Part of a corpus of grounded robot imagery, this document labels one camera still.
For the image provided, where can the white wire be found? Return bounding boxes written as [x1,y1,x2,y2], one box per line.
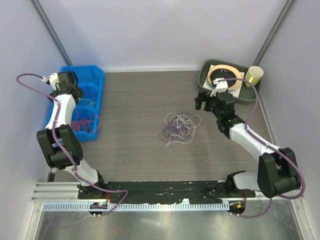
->
[76,98,98,108]
[163,112,203,149]

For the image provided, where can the orange wire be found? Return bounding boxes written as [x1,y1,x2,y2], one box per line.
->
[70,109,102,134]

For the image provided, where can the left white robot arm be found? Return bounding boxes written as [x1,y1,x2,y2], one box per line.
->
[36,71,107,200]

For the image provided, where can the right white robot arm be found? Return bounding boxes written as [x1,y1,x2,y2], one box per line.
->
[195,92,302,198]

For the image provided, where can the white paper under plate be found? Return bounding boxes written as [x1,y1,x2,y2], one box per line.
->
[202,77,243,98]

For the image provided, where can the dark green tray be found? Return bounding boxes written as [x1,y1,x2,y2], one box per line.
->
[197,59,260,105]

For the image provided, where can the black plate with gold rim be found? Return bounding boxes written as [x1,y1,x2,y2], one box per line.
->
[206,64,243,91]

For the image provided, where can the blue plastic compartment bin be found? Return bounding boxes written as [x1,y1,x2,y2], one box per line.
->
[45,65,105,143]

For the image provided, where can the yellow-green paper cup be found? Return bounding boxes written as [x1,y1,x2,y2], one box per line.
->
[244,66,264,86]

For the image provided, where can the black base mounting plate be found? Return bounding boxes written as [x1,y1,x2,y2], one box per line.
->
[77,179,256,205]

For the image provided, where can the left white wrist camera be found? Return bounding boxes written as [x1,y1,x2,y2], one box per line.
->
[40,73,59,89]

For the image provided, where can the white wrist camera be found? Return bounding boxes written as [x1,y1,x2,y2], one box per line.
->
[40,73,59,89]
[210,78,229,97]

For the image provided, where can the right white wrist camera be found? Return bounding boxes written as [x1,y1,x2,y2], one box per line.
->
[210,78,229,97]

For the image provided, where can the aluminium frame rail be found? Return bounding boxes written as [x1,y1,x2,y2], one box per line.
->
[31,181,306,202]

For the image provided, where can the white slotted cable duct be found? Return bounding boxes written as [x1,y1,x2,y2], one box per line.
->
[42,200,230,212]

